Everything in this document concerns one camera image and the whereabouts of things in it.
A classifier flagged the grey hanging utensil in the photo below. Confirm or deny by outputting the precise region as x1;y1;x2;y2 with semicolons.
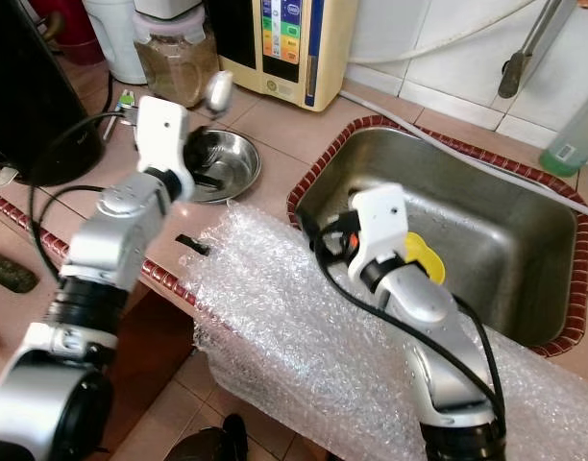
498;0;578;100

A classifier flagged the yellow plastic bowl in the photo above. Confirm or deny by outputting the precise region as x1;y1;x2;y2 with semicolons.
404;230;447;282

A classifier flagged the dark mottled oblong object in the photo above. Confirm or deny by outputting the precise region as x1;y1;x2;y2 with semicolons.
0;252;37;294

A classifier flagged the clear bubble wrap sheet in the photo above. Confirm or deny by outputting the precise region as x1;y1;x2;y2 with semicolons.
179;202;588;461

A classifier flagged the black left robot foot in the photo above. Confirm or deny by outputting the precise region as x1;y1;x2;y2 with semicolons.
164;413;249;461

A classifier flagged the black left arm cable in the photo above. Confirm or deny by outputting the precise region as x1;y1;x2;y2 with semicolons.
30;108;147;289

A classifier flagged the clear bottle with green liquid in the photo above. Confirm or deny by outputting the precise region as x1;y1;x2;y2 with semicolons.
539;82;588;179

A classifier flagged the small steel bowl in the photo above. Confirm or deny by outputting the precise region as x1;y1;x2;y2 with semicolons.
184;130;262;205

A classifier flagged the white plastic jug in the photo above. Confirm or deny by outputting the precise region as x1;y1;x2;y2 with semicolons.
83;0;149;85

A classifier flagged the red container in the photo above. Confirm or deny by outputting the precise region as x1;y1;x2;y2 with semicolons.
30;0;93;49

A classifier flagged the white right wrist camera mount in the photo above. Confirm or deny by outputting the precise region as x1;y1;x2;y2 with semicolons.
350;184;412;294

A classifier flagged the short black tape strip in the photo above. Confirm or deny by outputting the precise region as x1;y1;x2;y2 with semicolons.
177;233;210;255

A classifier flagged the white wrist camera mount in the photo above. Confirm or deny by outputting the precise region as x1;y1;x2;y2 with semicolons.
137;96;191;203
350;184;412;294

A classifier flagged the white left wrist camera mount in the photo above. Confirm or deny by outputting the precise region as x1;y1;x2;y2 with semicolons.
137;96;191;203

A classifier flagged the glass jar with brown contents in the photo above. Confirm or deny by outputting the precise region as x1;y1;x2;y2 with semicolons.
135;14;218;109

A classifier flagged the white hose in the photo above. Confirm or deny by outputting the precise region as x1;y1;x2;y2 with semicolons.
337;88;588;183

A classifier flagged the cream water purifier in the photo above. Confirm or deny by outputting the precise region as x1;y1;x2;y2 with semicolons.
206;0;360;113

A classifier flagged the black kettle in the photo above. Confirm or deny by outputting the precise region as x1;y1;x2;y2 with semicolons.
0;0;105;188

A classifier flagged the steel sink basin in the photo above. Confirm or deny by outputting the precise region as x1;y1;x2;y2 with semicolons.
286;115;588;358

